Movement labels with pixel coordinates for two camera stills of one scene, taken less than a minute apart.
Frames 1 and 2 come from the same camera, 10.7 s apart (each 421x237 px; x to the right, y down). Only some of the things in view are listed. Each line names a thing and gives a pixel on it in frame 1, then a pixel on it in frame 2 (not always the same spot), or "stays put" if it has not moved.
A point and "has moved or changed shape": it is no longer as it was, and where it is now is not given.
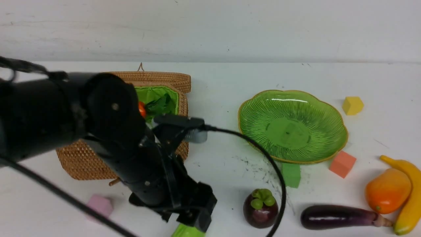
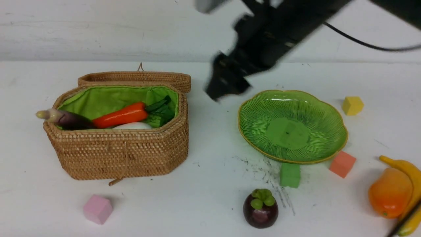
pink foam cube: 102,204 stays put
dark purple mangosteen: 260,209 stays put
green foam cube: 291,173 stays put
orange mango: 387,190 has moved or changed shape
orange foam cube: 342,164 stays put
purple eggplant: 334,217 has moved or changed shape
